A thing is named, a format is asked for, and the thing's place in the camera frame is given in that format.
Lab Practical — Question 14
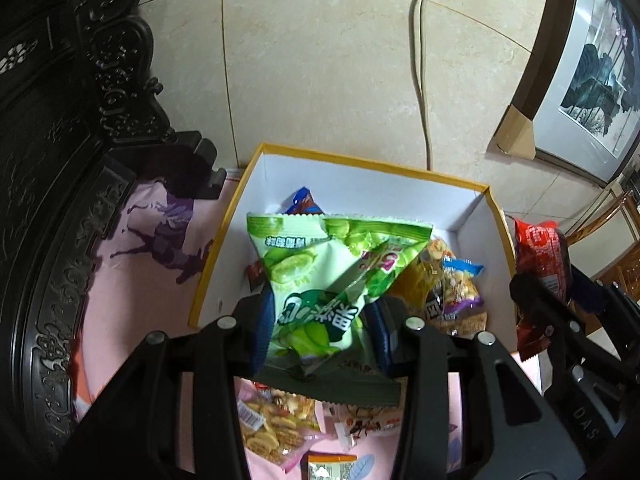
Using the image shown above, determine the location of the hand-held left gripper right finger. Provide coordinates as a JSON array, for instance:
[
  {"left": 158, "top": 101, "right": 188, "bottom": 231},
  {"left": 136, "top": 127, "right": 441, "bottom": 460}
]
[{"left": 362, "top": 296, "right": 586, "bottom": 480}]

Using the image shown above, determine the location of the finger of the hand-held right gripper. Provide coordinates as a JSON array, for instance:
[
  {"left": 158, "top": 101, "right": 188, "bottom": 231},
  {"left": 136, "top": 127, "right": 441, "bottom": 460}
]
[
  {"left": 509, "top": 272, "right": 626, "bottom": 386},
  {"left": 565, "top": 262, "right": 621, "bottom": 316}
]

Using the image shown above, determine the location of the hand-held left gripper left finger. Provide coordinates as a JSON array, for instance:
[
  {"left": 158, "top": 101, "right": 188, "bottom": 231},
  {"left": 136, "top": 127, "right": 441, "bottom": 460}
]
[{"left": 65, "top": 292, "right": 276, "bottom": 480}]

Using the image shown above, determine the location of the green lime snack packet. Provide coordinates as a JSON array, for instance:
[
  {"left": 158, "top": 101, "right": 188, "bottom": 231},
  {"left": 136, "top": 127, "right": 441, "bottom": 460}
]
[{"left": 246, "top": 212, "right": 433, "bottom": 407}]

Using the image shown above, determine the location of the yellow cardboard box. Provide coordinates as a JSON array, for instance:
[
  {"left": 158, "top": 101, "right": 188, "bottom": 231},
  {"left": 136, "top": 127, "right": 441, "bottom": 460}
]
[{"left": 189, "top": 142, "right": 518, "bottom": 356}]

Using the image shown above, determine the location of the brown wooden chair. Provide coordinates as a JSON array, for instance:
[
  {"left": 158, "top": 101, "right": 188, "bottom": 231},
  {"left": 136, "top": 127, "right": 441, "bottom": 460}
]
[{"left": 565, "top": 175, "right": 640, "bottom": 336}]

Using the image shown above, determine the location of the dark red snack packet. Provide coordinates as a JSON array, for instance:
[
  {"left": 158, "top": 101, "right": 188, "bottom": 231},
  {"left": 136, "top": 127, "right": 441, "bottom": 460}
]
[{"left": 245, "top": 262, "right": 268, "bottom": 293}]

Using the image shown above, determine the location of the golden yellow snack packet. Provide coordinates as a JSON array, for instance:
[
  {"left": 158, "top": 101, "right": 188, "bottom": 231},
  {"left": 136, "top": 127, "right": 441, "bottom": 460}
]
[{"left": 390, "top": 237, "right": 451, "bottom": 311}]

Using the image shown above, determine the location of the white cartoon snack packet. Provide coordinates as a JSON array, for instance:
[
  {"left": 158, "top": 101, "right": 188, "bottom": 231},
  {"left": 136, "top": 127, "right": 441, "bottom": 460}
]
[{"left": 325, "top": 400, "right": 406, "bottom": 448}]

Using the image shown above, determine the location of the blue purple peanut packet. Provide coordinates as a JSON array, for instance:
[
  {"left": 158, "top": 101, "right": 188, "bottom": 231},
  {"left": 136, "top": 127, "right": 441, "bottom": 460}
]
[{"left": 430, "top": 255, "right": 488, "bottom": 336}]

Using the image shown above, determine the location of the clear pink cracker packet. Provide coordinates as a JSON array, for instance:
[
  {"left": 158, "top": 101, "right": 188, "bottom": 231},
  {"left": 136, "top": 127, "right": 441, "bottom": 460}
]
[{"left": 235, "top": 382, "right": 326, "bottom": 473}]

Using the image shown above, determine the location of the pink printed blanket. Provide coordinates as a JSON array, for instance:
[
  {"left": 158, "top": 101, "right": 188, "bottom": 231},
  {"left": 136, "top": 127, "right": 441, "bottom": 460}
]
[{"left": 75, "top": 167, "right": 543, "bottom": 480}]

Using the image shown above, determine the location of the small orange-edged snack packet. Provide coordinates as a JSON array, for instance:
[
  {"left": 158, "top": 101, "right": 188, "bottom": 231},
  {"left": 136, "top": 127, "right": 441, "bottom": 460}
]
[{"left": 305, "top": 452, "right": 358, "bottom": 480}]

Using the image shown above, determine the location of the blue snack packet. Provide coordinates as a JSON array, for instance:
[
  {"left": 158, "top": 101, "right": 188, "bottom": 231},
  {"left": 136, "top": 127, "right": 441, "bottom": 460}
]
[{"left": 282, "top": 187, "right": 326, "bottom": 218}]

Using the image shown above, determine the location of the cardboard corner protector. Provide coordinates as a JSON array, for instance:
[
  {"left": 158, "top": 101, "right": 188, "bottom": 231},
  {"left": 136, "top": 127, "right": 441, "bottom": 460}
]
[{"left": 492, "top": 105, "right": 536, "bottom": 161}]

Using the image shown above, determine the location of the framed ink painting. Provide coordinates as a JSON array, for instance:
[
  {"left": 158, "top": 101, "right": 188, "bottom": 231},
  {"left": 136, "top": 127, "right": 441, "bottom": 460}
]
[{"left": 492, "top": 0, "right": 640, "bottom": 188}]

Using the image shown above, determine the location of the dark carved wooden headboard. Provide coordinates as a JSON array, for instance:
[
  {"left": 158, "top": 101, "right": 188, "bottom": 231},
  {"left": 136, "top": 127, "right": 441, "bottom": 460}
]
[{"left": 0, "top": 0, "right": 228, "bottom": 480}]

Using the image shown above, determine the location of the white power cable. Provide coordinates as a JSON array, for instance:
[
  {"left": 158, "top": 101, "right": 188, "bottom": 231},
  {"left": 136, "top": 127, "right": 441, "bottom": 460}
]
[{"left": 410, "top": 0, "right": 435, "bottom": 171}]

